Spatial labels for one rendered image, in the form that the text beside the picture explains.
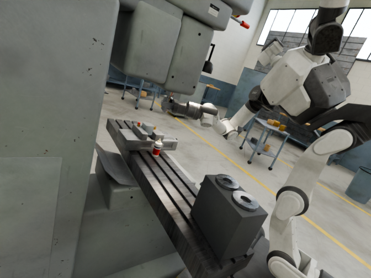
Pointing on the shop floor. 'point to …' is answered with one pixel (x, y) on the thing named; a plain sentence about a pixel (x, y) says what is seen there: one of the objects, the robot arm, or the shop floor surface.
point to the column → (49, 127)
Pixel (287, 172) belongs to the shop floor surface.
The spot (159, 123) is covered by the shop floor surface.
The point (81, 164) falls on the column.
